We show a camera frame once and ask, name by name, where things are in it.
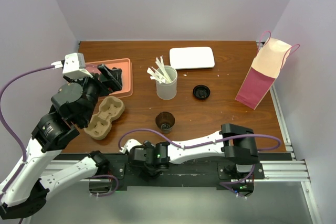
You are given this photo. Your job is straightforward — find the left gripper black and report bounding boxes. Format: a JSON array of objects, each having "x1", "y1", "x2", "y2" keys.
[{"x1": 66, "y1": 63, "x2": 123, "y2": 124}]

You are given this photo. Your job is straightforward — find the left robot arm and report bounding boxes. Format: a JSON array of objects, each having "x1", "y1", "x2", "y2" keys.
[{"x1": 1, "y1": 64, "x2": 121, "y2": 220}]

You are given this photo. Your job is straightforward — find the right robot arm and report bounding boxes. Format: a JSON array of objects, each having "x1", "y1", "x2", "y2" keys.
[{"x1": 119, "y1": 124, "x2": 261, "y2": 180}]

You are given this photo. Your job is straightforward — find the pink plastic tray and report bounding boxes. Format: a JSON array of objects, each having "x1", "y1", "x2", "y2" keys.
[{"x1": 86, "y1": 58, "x2": 133, "y2": 98}]

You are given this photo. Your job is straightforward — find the cardboard cup carrier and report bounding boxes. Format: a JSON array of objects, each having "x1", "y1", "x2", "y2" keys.
[{"x1": 84, "y1": 96, "x2": 125, "y2": 141}]

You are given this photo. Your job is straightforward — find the white paper stir sticks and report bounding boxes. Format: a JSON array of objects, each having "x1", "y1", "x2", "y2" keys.
[{"x1": 147, "y1": 56, "x2": 172, "y2": 84}]

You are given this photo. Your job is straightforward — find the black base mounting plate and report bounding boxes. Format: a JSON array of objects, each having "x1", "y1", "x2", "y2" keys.
[{"x1": 47, "y1": 153, "x2": 292, "y2": 194}]

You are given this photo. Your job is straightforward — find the white cylindrical holder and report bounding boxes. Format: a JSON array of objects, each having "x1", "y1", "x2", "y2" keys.
[{"x1": 156, "y1": 66, "x2": 177, "y2": 100}]

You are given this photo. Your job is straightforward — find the white rectangular plate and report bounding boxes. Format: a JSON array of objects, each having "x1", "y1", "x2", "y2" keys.
[{"x1": 169, "y1": 47, "x2": 215, "y2": 70}]

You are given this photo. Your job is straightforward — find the pink paper gift bag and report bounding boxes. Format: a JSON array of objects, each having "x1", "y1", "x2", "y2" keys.
[{"x1": 235, "y1": 30, "x2": 300, "y2": 110}]

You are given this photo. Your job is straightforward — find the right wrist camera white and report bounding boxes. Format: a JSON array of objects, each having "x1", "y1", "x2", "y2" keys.
[{"x1": 119, "y1": 139, "x2": 142, "y2": 154}]

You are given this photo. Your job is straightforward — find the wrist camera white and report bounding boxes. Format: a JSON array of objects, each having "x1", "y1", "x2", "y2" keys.
[
  {"x1": 119, "y1": 139, "x2": 142, "y2": 154},
  {"x1": 51, "y1": 53, "x2": 93, "y2": 80}
]

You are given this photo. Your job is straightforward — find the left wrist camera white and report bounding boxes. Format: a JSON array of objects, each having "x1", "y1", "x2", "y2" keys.
[{"x1": 51, "y1": 53, "x2": 93, "y2": 80}]

